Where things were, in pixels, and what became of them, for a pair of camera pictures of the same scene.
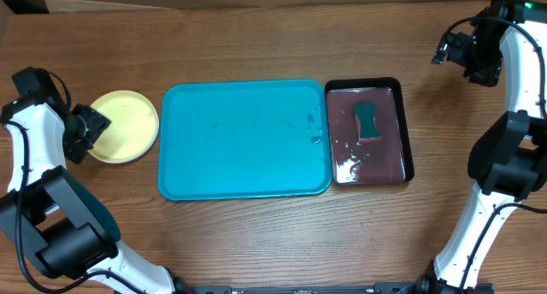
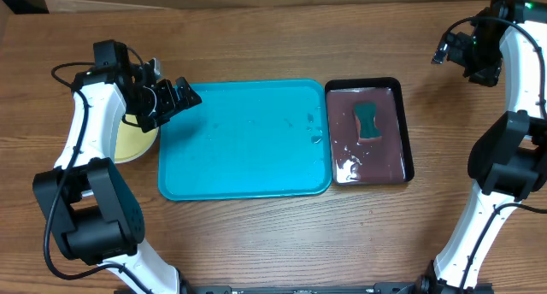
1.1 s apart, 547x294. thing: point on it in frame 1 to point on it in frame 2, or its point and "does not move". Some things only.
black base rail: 393,288 does not move
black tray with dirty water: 359,162 does not move
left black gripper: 98,123 to 171,102
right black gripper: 489,78 does not move
